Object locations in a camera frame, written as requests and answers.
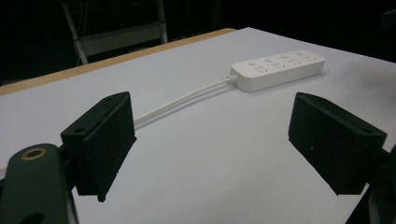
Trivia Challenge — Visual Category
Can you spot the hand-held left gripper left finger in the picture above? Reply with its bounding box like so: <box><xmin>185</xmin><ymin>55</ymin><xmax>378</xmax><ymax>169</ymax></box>
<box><xmin>60</xmin><ymin>91</ymin><xmax>138</xmax><ymax>203</ymax></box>

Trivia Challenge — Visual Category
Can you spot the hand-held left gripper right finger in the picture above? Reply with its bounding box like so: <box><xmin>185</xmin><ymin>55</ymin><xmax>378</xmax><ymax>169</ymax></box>
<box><xmin>288</xmin><ymin>91</ymin><xmax>388</xmax><ymax>196</ymax></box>

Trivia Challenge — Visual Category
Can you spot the white power strip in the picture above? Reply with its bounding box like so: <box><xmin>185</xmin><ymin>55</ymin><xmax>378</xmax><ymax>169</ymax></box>
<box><xmin>229</xmin><ymin>49</ymin><xmax>326</xmax><ymax>93</ymax></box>

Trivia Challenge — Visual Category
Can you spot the metal stand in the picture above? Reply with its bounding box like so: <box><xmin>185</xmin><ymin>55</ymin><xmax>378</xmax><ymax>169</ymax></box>
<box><xmin>61</xmin><ymin>0</ymin><xmax>169</xmax><ymax>66</ymax></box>

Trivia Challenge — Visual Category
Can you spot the white power strip cable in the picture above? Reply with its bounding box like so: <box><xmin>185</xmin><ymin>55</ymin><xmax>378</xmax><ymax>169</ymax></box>
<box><xmin>134</xmin><ymin>75</ymin><xmax>239</xmax><ymax>127</ymax></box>

